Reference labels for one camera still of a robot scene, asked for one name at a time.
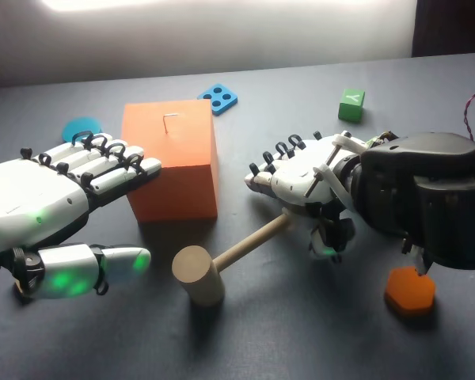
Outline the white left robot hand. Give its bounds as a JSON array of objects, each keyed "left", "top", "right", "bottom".
[{"left": 0, "top": 132, "right": 162, "bottom": 300}]

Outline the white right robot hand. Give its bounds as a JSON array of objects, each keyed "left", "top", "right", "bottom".
[{"left": 244, "top": 131, "right": 359, "bottom": 264}]

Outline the large orange wooden cube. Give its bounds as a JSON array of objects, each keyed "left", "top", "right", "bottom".
[{"left": 120, "top": 98, "right": 219, "bottom": 225}]

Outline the wooden mallet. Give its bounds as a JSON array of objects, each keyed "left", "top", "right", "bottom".
[{"left": 171, "top": 211, "right": 292, "bottom": 309}]

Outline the blue round disc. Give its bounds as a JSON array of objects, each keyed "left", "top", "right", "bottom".
[{"left": 61, "top": 115, "right": 104, "bottom": 144}]

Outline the blue square four-hole block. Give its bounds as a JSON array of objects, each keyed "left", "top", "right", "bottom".
[{"left": 196, "top": 83, "right": 238, "bottom": 117}]

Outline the orange hexagon block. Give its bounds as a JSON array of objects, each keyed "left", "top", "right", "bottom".
[{"left": 383, "top": 265, "right": 437, "bottom": 317}]

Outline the small green letter cube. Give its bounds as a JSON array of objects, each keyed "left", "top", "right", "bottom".
[{"left": 337, "top": 88, "right": 366, "bottom": 124}]

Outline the grey table cloth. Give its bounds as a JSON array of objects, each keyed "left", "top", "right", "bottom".
[{"left": 0, "top": 52, "right": 475, "bottom": 380}]

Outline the dark background panel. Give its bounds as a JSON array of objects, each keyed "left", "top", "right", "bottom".
[{"left": 411, "top": 0, "right": 475, "bottom": 59}]

